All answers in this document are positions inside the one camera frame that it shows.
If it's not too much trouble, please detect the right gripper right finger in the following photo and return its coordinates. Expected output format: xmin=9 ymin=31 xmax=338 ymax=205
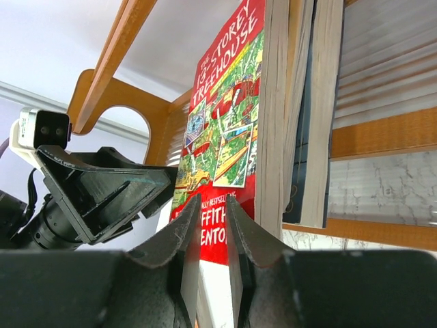
xmin=225 ymin=196 xmax=436 ymax=327

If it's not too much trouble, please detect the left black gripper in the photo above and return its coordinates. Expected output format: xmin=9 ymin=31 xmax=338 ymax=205
xmin=12 ymin=145 xmax=178 ymax=250

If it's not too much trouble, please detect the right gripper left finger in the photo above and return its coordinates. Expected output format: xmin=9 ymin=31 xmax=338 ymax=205
xmin=1 ymin=196 xmax=201 ymax=327

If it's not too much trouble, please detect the red Treehouse book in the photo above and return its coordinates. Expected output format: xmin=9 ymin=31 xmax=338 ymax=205
xmin=171 ymin=1 xmax=290 ymax=264

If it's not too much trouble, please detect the Nineteen Eighty-Four blue book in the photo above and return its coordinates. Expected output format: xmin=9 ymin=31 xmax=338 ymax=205
xmin=283 ymin=1 xmax=345 ymax=229

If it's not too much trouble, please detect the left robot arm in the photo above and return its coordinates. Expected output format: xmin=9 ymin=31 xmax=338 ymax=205
xmin=1 ymin=146 xmax=178 ymax=250

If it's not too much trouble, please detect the wooden book rack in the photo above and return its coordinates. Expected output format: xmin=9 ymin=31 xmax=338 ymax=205
xmin=68 ymin=1 xmax=436 ymax=251

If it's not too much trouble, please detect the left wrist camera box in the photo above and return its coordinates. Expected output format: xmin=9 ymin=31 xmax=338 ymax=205
xmin=18 ymin=107 xmax=72 ymax=150

